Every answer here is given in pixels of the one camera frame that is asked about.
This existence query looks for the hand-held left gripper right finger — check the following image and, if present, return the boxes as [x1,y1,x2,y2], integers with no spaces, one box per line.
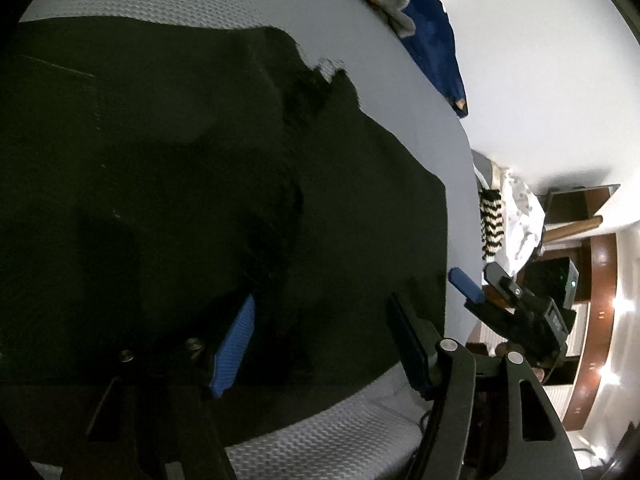
[389,291,584,480]

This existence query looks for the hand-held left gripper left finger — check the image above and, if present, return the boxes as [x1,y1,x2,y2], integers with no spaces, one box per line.
[62,294,257,480]

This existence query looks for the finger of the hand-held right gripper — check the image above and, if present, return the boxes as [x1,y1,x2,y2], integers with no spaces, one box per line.
[448,267,502,332]
[482,261,527,307]

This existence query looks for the black pants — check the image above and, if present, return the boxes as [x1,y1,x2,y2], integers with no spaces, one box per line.
[0,16,449,449]

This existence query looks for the black box with green light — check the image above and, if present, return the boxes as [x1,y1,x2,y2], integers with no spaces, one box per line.
[524,257,581,312]

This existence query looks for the black white striped knit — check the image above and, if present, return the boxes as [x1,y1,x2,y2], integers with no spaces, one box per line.
[479,187,504,262]

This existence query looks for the white dotted cloth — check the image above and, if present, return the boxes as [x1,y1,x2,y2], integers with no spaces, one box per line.
[499,169,547,273]

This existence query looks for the grey cloth with white trim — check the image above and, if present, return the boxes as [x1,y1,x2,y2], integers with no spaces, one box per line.
[471,149,503,196]

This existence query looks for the blue floral blanket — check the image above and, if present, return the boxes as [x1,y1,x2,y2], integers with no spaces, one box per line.
[320,0,471,119]

